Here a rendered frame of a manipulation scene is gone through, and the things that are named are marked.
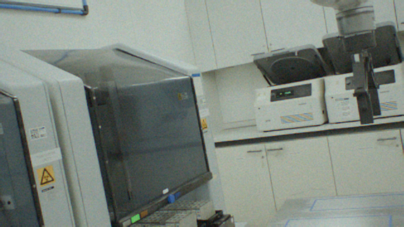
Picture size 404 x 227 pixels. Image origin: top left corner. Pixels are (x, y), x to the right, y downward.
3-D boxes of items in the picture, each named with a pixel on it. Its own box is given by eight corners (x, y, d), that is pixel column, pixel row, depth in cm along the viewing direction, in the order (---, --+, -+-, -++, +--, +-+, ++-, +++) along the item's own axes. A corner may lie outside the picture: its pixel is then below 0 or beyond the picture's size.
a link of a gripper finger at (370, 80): (354, 62, 110) (354, 58, 111) (364, 92, 117) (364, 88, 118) (370, 58, 108) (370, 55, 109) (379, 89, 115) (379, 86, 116)
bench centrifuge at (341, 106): (328, 125, 334) (312, 35, 330) (344, 114, 388) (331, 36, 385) (408, 115, 307) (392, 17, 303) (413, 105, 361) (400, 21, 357)
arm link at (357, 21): (376, 8, 110) (379, 31, 111) (339, 17, 115) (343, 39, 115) (370, 5, 102) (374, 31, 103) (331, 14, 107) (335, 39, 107)
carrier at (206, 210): (211, 213, 185) (209, 199, 185) (215, 213, 184) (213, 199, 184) (197, 222, 176) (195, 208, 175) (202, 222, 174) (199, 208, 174)
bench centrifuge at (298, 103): (256, 133, 364) (242, 57, 361) (282, 122, 417) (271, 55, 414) (322, 126, 335) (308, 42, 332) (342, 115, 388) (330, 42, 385)
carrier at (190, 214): (193, 226, 172) (190, 211, 172) (197, 226, 171) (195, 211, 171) (177, 237, 162) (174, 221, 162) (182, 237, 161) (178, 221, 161)
